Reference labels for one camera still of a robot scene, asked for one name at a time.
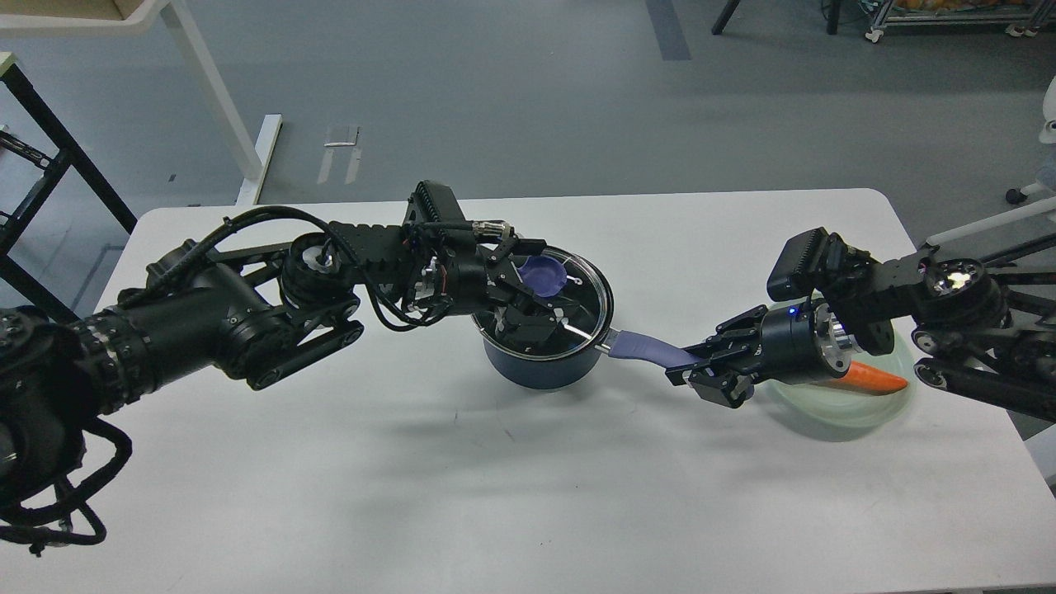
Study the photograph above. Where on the orange toy carrot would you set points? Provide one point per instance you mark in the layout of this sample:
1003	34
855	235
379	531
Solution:
864	379

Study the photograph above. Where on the black metal rack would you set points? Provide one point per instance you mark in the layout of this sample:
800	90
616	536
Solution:
69	156

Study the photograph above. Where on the glass lid with purple knob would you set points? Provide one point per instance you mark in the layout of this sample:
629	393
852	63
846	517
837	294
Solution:
543	285

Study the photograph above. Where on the blue saucepan with purple handle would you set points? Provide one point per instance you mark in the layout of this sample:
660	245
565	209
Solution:
623	345

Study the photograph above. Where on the white chair base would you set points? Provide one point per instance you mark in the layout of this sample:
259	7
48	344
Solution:
1044	181

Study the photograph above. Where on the metal wheeled cart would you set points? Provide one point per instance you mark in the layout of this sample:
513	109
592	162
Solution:
1019	19

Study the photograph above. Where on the white desk frame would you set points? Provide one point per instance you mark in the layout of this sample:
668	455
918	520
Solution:
133	18

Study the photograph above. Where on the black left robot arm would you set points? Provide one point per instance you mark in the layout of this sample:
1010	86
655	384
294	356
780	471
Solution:
266	294

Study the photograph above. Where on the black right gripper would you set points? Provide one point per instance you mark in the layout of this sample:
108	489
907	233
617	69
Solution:
793	343

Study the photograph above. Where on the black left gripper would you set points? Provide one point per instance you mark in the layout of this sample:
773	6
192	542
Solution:
451	278

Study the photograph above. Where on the pale green plate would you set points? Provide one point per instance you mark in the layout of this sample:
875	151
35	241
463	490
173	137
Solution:
843	408

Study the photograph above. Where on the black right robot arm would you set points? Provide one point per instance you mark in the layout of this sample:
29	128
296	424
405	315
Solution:
981	337

